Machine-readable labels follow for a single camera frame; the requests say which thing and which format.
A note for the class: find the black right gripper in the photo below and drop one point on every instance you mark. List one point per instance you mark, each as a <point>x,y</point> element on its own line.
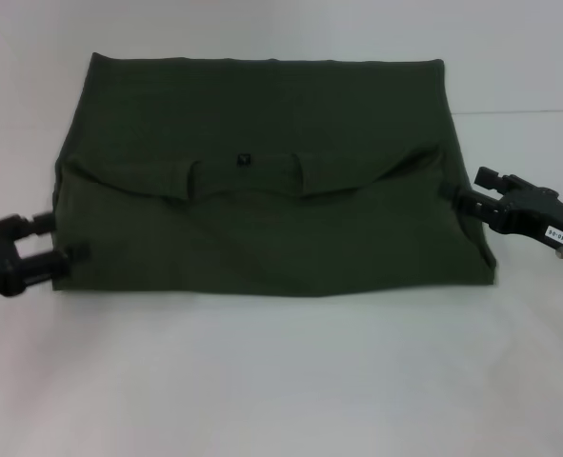
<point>543,216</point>

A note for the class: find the dark green FREE t-shirt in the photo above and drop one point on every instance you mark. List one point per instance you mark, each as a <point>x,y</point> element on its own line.
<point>262,190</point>

